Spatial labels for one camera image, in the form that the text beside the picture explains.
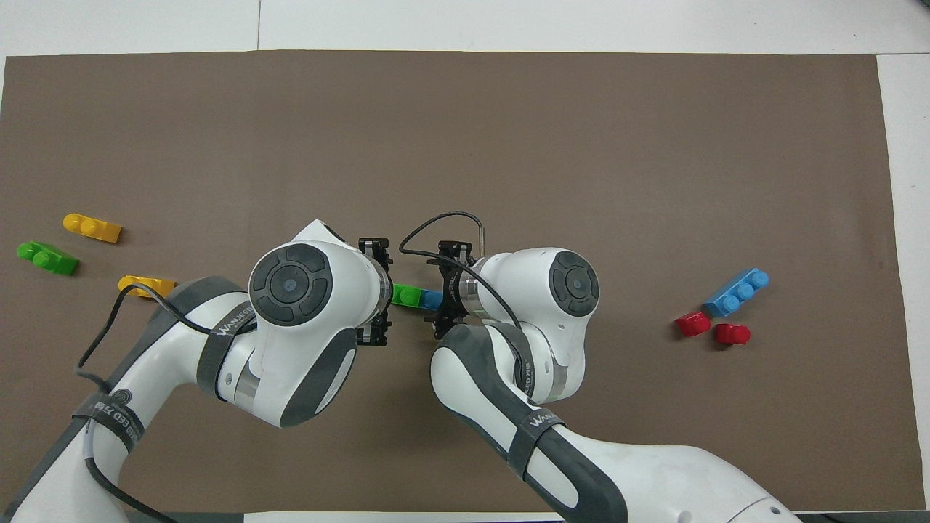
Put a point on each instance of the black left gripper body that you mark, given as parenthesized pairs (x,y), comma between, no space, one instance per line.
(376,250)

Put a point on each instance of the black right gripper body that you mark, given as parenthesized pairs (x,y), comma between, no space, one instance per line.
(447,283)

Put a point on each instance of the blue three-stud toy block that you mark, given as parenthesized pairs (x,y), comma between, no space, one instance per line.
(735,293)
(433,300)

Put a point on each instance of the green two-stud toy block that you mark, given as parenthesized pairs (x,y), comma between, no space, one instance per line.
(47,258)
(407,296)

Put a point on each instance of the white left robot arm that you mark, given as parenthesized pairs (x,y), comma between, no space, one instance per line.
(290,334)

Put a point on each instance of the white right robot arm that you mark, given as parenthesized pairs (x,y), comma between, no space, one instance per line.
(552,341)

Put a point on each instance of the yellow two-stud toy block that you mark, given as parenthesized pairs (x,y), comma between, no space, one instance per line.
(92,227)
(149,285)

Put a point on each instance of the red toy block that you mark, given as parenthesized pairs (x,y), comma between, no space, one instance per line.
(732,334)
(692,324)

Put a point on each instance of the brown table mat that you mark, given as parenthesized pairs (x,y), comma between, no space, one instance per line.
(508,131)

